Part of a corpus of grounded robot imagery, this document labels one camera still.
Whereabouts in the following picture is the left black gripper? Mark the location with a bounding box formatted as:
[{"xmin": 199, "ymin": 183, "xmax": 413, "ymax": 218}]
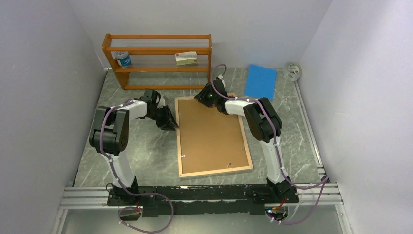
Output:
[{"xmin": 147, "ymin": 105, "xmax": 179, "ymax": 131}]

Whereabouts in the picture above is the brown cardboard backing board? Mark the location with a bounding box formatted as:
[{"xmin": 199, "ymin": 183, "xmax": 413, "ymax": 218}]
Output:
[{"xmin": 177, "ymin": 97, "xmax": 251, "ymax": 175}]

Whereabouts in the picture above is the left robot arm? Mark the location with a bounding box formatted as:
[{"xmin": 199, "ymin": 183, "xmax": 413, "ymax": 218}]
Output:
[{"xmin": 89, "ymin": 89, "xmax": 179, "ymax": 205}]

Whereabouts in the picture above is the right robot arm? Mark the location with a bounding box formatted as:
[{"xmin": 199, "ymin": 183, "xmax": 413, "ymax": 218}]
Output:
[{"xmin": 194, "ymin": 78, "xmax": 298, "ymax": 203}]

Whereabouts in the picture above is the small white green box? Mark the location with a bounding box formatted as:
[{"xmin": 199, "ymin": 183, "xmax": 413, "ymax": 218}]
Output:
[{"xmin": 175, "ymin": 51, "xmax": 198, "ymax": 66}]

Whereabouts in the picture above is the blue foam mat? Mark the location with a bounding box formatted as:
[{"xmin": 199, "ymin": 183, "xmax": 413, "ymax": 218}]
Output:
[{"xmin": 244, "ymin": 65, "xmax": 277, "ymax": 101}]

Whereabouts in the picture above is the orange wooden shelf rack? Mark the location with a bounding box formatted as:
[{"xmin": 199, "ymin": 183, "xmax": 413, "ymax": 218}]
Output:
[{"xmin": 102, "ymin": 33, "xmax": 212, "ymax": 90}]

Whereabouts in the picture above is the blue white small jar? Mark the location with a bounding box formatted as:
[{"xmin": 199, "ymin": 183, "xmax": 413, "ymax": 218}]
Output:
[{"xmin": 114, "ymin": 51, "xmax": 131, "ymax": 67}]

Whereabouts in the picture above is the clear tape roll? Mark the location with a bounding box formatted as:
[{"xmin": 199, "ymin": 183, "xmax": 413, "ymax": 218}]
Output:
[{"xmin": 282, "ymin": 62, "xmax": 302, "ymax": 81}]

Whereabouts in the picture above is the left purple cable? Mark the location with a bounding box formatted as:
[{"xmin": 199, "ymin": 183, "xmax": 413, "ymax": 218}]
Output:
[{"xmin": 98, "ymin": 98, "xmax": 175, "ymax": 234}]

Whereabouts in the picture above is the purple cable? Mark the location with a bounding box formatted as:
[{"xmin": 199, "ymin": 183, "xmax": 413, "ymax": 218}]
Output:
[
  {"xmin": 98, "ymin": 98, "xmax": 175, "ymax": 234},
  {"xmin": 209, "ymin": 64, "xmax": 331, "ymax": 226}
]

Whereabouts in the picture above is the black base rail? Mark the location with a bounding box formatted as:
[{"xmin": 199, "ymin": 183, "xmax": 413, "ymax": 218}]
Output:
[{"xmin": 107, "ymin": 182, "xmax": 299, "ymax": 217}]

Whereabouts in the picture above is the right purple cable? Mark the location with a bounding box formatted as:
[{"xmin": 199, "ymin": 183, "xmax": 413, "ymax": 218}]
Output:
[{"xmin": 209, "ymin": 64, "xmax": 331, "ymax": 226}]

